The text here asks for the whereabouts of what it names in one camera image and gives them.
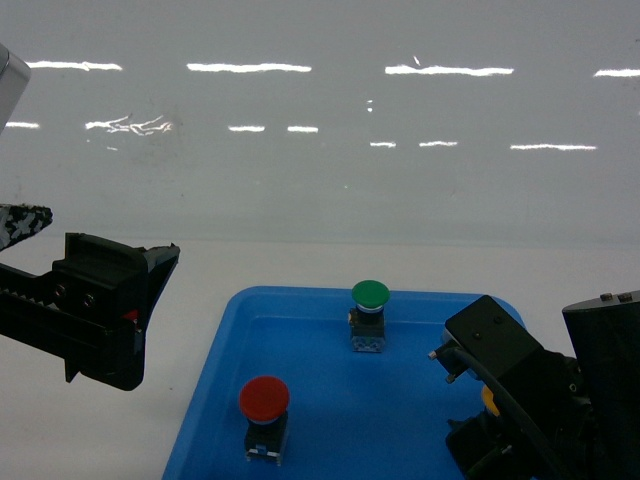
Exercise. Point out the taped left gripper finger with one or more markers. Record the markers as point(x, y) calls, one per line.
point(22, 221)

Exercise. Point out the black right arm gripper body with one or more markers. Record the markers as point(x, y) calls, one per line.
point(549, 434)

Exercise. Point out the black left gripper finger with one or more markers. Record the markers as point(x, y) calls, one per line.
point(160, 263)

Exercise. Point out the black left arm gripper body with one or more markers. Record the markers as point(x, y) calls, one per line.
point(89, 310)

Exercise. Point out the yellow mushroom push button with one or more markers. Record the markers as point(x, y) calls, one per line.
point(487, 397)

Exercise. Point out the red mushroom push button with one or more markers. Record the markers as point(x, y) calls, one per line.
point(264, 402)

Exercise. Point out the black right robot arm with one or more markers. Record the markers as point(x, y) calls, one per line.
point(604, 333)

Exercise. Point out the green mushroom push button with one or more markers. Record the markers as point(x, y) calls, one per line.
point(366, 319)

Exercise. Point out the blue plastic tray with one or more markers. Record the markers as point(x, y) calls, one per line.
point(352, 415)

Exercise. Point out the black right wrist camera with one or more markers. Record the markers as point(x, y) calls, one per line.
point(485, 339)

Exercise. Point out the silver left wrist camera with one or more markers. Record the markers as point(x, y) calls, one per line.
point(15, 76)

